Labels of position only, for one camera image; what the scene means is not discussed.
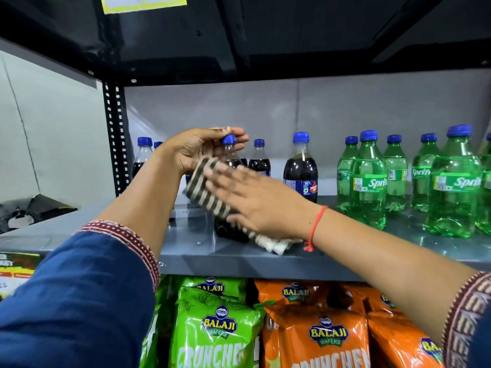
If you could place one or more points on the person's right hand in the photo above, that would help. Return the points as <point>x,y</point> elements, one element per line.
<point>268,206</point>

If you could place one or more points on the person's left hand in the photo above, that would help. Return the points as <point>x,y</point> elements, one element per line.
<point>191,147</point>

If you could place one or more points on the person's left fingers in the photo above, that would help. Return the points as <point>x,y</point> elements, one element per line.
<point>234,132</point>

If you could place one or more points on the person's right fingers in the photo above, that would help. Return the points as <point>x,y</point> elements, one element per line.
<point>226,183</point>

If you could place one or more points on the striped black and white cloth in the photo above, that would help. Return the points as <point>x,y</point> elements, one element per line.
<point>205,195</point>

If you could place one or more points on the dark cola bottle blue cap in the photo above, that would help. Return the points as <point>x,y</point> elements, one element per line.
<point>230,230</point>
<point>158,144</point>
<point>142,157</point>
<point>259,162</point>
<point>301,172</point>

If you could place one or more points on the person's left forearm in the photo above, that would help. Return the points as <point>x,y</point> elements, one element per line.
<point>138,203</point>

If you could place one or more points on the person's right forearm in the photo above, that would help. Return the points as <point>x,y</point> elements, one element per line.
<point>383,256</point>

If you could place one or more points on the grey metal shelf board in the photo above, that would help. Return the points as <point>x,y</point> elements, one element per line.
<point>199,262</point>

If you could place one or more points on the green snack packet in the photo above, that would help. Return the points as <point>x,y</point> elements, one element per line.
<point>151,341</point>
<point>214,285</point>
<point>214,329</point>

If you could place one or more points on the black metal shelving rack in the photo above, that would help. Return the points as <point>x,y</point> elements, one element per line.
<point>172,42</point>

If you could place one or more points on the orange snack packet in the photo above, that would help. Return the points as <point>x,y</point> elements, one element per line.
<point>399,341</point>
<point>291,291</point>
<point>374,298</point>
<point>318,337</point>

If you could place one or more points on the yellow shelf label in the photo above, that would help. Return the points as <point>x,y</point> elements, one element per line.
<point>142,3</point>

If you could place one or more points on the blue left sleeve maroon cuff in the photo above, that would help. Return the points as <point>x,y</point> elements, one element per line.
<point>76,302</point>

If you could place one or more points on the blue sleeve maroon cuff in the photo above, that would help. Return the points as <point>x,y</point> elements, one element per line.
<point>470,325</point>
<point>76,302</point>

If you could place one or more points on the colourful printed carton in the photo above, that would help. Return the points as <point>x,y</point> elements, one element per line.
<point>17,272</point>

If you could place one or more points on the row of green soda bottles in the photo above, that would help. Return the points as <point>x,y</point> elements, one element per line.
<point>454,203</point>

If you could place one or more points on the blue right sleeve maroon cuff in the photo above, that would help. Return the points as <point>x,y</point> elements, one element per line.
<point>470,325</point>

